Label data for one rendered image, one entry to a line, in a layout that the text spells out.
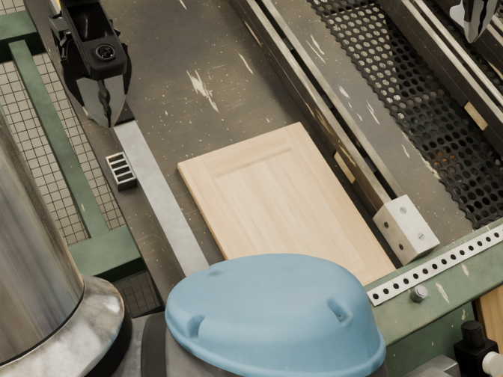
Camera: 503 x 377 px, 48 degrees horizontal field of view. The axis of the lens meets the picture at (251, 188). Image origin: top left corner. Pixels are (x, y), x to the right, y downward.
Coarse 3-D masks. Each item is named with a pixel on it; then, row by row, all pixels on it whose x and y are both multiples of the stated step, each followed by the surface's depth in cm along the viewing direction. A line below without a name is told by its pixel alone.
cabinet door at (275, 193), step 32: (288, 128) 131; (192, 160) 122; (224, 160) 123; (256, 160) 125; (288, 160) 127; (320, 160) 128; (192, 192) 118; (224, 192) 119; (256, 192) 121; (288, 192) 122; (320, 192) 124; (224, 224) 115; (256, 224) 117; (288, 224) 118; (320, 224) 120; (352, 224) 121; (224, 256) 114; (320, 256) 116; (352, 256) 117; (384, 256) 118
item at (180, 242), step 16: (112, 128) 120; (128, 128) 120; (128, 144) 118; (144, 144) 119; (128, 160) 117; (144, 160) 117; (144, 176) 115; (160, 176) 116; (144, 192) 114; (160, 192) 114; (160, 208) 112; (176, 208) 113; (160, 224) 111; (176, 224) 111; (176, 240) 110; (192, 240) 110; (176, 256) 108; (192, 256) 109; (192, 272) 107
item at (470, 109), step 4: (468, 104) 144; (468, 108) 145; (472, 108) 144; (468, 112) 145; (472, 112) 144; (476, 112) 143; (472, 116) 144; (476, 116) 143; (480, 116) 142; (476, 120) 144; (480, 120) 143; (484, 120) 141; (480, 124) 143; (484, 124) 142; (484, 128) 142
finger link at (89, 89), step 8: (80, 80) 74; (88, 80) 75; (80, 88) 75; (88, 88) 75; (96, 88) 76; (88, 96) 76; (96, 96) 76; (88, 104) 76; (96, 104) 77; (88, 112) 77; (96, 112) 78; (96, 120) 79; (104, 120) 79
